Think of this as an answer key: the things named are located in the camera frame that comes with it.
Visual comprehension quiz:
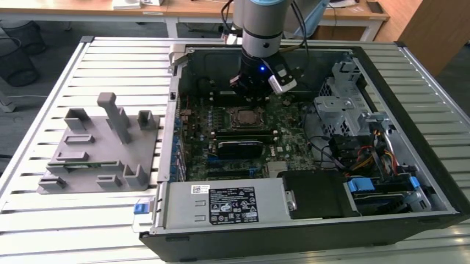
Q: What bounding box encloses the silver chipset heatsink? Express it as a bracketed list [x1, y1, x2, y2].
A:
[268, 161, 290, 178]

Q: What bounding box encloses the yellow orange wire bundle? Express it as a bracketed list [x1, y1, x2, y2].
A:
[352, 129, 400, 177]

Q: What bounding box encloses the black cable bundle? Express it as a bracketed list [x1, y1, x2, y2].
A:
[306, 134, 364, 177]

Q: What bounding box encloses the black rating label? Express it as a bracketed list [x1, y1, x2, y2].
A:
[209, 186, 260, 224]

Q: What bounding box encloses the perforated metal drive cage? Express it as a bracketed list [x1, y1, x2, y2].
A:
[312, 59, 374, 138]

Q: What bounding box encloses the metal socket cover frame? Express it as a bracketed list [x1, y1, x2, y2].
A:
[228, 107, 266, 129]

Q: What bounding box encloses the CPU socket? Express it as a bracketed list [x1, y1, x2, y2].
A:
[225, 106, 269, 130]

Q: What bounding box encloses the black graphics card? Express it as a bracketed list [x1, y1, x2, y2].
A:
[215, 140, 265, 161]

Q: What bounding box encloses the wooden cabinet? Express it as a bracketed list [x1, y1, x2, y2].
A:
[398, 0, 470, 78]

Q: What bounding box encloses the wooden desk white frame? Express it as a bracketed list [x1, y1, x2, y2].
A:
[0, 0, 174, 38]
[165, 0, 390, 42]

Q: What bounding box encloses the silver CPU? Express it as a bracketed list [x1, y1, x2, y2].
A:
[237, 109, 258, 124]

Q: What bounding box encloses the green RAM stick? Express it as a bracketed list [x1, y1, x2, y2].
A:
[65, 162, 119, 169]

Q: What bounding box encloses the grey stand foot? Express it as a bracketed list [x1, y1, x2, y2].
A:
[0, 89, 18, 113]

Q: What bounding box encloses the black mesh wastebasket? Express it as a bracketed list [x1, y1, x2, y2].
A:
[0, 37, 41, 87]
[0, 20, 49, 56]

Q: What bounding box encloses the blue plastic latch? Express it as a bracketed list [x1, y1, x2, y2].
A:
[134, 201, 153, 217]

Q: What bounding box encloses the silver metal latch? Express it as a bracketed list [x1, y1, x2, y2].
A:
[285, 189, 298, 211]

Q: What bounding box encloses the grey power supply unit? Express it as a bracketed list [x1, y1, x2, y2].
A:
[150, 178, 292, 230]

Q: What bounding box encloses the black open PC case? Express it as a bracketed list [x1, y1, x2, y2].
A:
[138, 42, 470, 262]

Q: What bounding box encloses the white box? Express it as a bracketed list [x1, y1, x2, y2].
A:
[113, 0, 145, 10]

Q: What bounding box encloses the green motherboard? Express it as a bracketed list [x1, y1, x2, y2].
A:
[175, 92, 320, 182]

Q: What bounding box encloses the black plastic shroud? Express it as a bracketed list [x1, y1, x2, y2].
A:
[282, 169, 361, 221]

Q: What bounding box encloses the grey parts rack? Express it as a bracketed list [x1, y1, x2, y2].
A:
[37, 92, 163, 195]

